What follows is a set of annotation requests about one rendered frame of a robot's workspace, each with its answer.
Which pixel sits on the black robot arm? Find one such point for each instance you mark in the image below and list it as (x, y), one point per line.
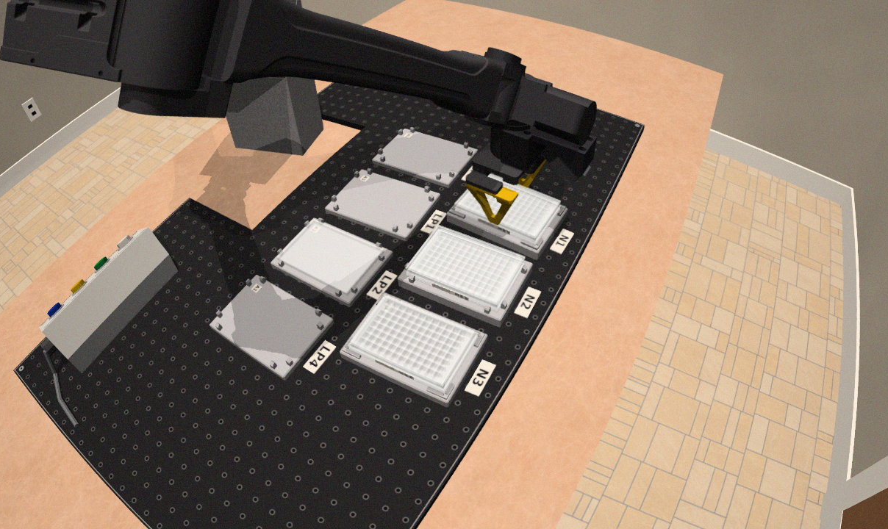
(158, 48)

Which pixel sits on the grey control panel with coloured buttons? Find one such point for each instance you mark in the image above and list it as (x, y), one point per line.
(100, 307)

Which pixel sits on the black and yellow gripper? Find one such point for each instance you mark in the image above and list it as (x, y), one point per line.
(488, 161)

